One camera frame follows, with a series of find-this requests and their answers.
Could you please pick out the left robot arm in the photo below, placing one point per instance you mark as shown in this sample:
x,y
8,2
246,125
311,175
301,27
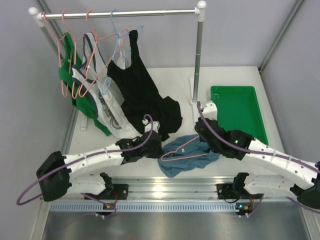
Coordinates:
x,y
84,173

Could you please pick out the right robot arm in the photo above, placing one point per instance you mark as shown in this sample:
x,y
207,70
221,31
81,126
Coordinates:
x,y
292,178

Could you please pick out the white printed tank top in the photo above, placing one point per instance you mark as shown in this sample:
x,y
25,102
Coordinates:
x,y
91,74

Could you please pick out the black tank top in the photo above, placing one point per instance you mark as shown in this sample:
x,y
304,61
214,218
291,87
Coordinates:
x,y
141,96

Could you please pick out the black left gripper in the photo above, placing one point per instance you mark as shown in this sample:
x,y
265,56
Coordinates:
x,y
155,144

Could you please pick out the green plastic tray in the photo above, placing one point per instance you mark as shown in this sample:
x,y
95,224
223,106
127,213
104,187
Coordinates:
x,y
238,109

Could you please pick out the blue tank top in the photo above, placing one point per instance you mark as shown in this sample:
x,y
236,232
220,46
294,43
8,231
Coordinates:
x,y
172,168

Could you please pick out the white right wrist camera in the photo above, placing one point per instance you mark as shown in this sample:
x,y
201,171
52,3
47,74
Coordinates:
x,y
209,110

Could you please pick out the perforated cable duct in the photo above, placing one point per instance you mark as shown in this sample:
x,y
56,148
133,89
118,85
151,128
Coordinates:
x,y
148,207

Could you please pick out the aluminium rail base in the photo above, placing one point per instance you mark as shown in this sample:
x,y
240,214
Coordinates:
x,y
124,189

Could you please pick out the green tank top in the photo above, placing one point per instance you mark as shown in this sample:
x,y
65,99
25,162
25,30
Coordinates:
x,y
87,104

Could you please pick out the white garment rack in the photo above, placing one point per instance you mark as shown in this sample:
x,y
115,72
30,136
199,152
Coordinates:
x,y
199,11

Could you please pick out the blue wire hanger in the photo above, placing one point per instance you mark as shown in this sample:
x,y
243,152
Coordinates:
x,y
118,48

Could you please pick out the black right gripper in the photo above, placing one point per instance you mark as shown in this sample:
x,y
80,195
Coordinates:
x,y
202,139

